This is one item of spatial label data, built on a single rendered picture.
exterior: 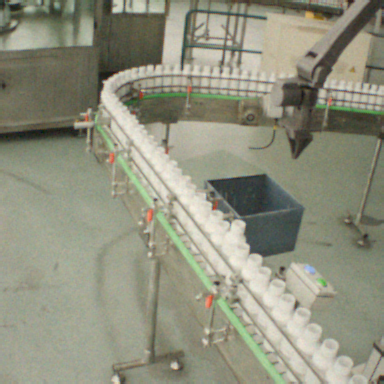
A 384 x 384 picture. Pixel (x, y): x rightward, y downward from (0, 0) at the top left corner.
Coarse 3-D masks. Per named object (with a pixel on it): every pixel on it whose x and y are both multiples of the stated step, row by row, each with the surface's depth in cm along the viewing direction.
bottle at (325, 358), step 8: (328, 344) 109; (336, 344) 107; (320, 352) 108; (328, 352) 106; (336, 352) 106; (312, 360) 109; (320, 360) 107; (328, 360) 107; (336, 360) 108; (320, 368) 107; (328, 368) 107; (312, 376) 109
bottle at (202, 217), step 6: (204, 204) 158; (210, 204) 157; (204, 210) 156; (210, 210) 156; (198, 216) 157; (204, 216) 156; (198, 222) 157; (204, 222) 156; (198, 234) 158; (198, 240) 159; (192, 246) 162; (198, 252) 161
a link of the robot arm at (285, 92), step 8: (296, 72) 128; (320, 72) 121; (280, 80) 123; (288, 80) 123; (296, 80) 124; (304, 80) 125; (320, 80) 122; (272, 88) 125; (280, 88) 122; (288, 88) 123; (296, 88) 124; (272, 96) 126; (280, 96) 123; (288, 96) 123; (296, 96) 124; (280, 104) 123; (288, 104) 124; (296, 104) 125
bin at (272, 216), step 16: (240, 176) 225; (256, 176) 229; (208, 192) 214; (224, 192) 225; (240, 192) 229; (256, 192) 233; (272, 192) 227; (288, 192) 217; (224, 208) 205; (240, 208) 234; (256, 208) 238; (272, 208) 229; (288, 208) 217; (304, 208) 206; (256, 224) 200; (272, 224) 203; (288, 224) 207; (256, 240) 204; (272, 240) 208; (288, 240) 212
